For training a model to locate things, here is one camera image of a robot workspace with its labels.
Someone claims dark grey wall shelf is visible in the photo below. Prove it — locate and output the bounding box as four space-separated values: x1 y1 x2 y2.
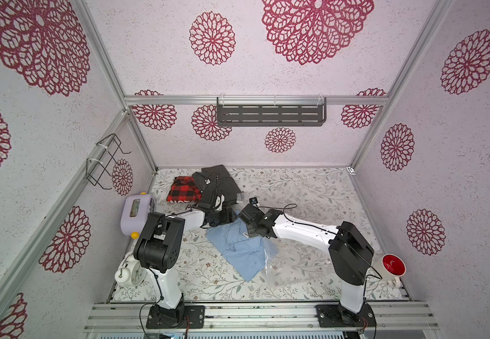
215 97 327 127

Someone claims clear plastic vacuum bag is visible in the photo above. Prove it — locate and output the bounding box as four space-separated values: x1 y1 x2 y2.
227 169 381 289

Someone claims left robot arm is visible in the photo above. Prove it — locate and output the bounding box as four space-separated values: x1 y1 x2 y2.
133 194 236 310

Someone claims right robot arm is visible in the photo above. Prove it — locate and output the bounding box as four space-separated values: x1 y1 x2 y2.
238 204 375 314

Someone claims light blue shirt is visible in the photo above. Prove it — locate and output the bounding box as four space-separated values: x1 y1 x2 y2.
206 219 278 282

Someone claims black wire wall rack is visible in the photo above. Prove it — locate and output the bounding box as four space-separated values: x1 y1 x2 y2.
85 133 131 191

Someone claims white analog alarm clock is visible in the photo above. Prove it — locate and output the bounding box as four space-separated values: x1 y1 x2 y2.
114 251 147 287

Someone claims dark grey folded shirt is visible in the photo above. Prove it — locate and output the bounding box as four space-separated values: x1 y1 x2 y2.
192 165 242 208

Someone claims red black plaid shirt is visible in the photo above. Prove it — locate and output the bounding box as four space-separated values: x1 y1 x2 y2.
167 176 202 203

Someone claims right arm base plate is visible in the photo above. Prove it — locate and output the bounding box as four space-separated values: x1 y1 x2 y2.
316 303 377 329

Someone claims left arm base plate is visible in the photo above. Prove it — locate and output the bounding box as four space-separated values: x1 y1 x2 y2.
146 305 205 330

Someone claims white mug red inside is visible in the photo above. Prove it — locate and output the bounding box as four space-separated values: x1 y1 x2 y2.
373 254 407 289

